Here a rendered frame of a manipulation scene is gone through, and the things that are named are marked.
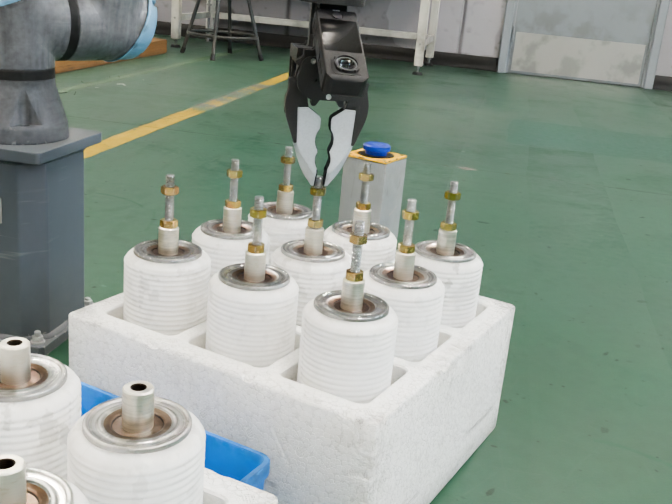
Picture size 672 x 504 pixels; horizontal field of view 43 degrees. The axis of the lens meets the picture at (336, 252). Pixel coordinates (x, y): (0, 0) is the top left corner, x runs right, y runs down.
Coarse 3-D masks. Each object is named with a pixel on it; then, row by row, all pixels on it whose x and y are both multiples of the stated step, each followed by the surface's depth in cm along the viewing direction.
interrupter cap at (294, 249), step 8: (296, 240) 103; (288, 248) 101; (296, 248) 101; (328, 248) 102; (336, 248) 102; (288, 256) 98; (296, 256) 98; (304, 256) 98; (312, 256) 98; (320, 256) 99; (328, 256) 99; (336, 256) 99; (344, 256) 100
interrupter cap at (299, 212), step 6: (264, 204) 118; (270, 204) 118; (276, 204) 118; (294, 204) 119; (270, 210) 116; (294, 210) 117; (300, 210) 117; (306, 210) 117; (270, 216) 113; (276, 216) 112; (282, 216) 112; (288, 216) 113; (294, 216) 114; (300, 216) 113; (306, 216) 114
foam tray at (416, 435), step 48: (96, 336) 94; (144, 336) 92; (192, 336) 93; (480, 336) 100; (96, 384) 96; (192, 384) 88; (240, 384) 85; (288, 384) 84; (432, 384) 89; (480, 384) 105; (240, 432) 87; (288, 432) 83; (336, 432) 80; (384, 432) 80; (432, 432) 93; (480, 432) 110; (288, 480) 85; (336, 480) 82; (384, 480) 83; (432, 480) 97
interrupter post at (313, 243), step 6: (306, 228) 100; (306, 234) 100; (312, 234) 99; (318, 234) 99; (306, 240) 100; (312, 240) 99; (318, 240) 100; (306, 246) 100; (312, 246) 100; (318, 246) 100; (306, 252) 100; (312, 252) 100; (318, 252) 100
